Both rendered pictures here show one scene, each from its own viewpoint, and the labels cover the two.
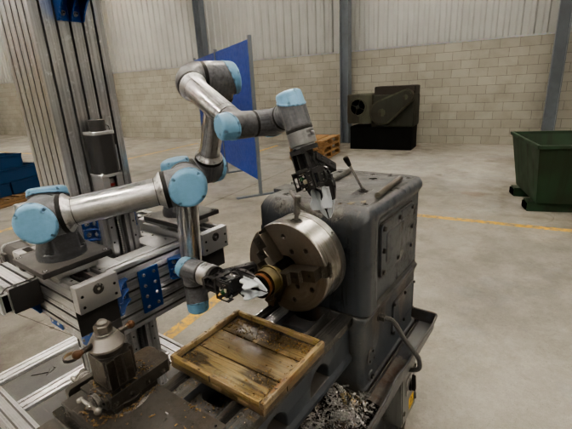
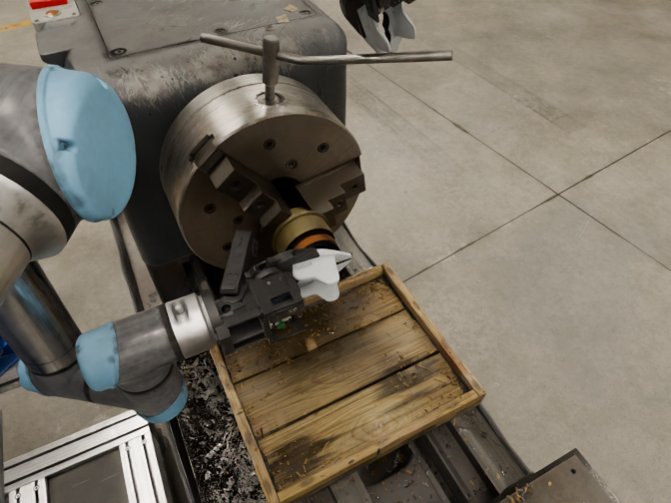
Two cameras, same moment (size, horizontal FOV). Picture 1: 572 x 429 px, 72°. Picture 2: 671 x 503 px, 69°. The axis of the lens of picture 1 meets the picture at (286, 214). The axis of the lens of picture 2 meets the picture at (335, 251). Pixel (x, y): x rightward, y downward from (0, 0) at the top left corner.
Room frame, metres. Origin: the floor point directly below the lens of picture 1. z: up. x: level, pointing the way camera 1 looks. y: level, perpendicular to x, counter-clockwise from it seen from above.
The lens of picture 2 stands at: (0.84, 0.49, 1.61)
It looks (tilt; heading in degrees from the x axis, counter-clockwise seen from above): 48 degrees down; 297
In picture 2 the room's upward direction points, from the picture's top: straight up
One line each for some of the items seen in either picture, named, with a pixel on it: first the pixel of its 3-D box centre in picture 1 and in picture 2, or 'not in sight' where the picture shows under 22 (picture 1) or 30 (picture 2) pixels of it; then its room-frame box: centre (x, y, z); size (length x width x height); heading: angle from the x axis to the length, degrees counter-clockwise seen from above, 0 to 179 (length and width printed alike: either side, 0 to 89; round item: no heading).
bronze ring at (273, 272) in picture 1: (267, 281); (305, 242); (1.10, 0.07, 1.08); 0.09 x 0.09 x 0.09; 54
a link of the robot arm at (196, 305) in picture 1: (196, 294); (143, 382); (1.22, 0.33, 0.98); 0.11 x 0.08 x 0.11; 17
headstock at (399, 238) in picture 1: (345, 230); (192, 85); (1.56, -0.24, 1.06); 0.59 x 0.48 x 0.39; 144
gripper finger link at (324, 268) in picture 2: (250, 285); (326, 268); (1.04, 0.11, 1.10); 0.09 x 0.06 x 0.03; 52
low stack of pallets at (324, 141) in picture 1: (315, 146); not in sight; (9.40, -0.79, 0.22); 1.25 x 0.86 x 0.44; 154
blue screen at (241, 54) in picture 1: (221, 114); not in sight; (7.97, 1.15, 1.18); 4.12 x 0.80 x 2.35; 22
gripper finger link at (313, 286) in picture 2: (251, 294); (326, 282); (1.04, 0.11, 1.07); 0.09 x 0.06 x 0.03; 52
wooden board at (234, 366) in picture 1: (248, 353); (338, 367); (1.01, 0.14, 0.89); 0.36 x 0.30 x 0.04; 54
